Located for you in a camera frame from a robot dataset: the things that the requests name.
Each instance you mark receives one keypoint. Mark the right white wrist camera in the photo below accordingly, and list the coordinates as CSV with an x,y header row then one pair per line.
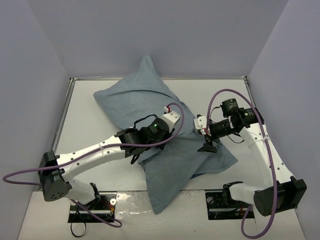
x,y
200,125

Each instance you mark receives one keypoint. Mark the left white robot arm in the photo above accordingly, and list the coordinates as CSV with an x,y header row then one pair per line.
x,y
57,177

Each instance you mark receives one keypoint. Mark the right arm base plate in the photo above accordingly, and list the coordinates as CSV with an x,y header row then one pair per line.
x,y
220,209

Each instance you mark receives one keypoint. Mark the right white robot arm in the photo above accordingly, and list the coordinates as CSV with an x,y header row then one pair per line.
x,y
281,191

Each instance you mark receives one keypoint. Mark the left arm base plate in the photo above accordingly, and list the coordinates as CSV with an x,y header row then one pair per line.
x,y
104,209

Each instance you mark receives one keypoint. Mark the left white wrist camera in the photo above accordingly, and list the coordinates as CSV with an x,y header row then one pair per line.
x,y
170,117

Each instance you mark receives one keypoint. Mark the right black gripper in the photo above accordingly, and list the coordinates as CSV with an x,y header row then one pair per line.
x,y
207,136

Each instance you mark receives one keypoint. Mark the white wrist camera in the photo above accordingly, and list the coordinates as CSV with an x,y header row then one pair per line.
x,y
170,117
200,125

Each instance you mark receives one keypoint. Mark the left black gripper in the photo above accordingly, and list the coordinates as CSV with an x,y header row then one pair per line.
x,y
166,133

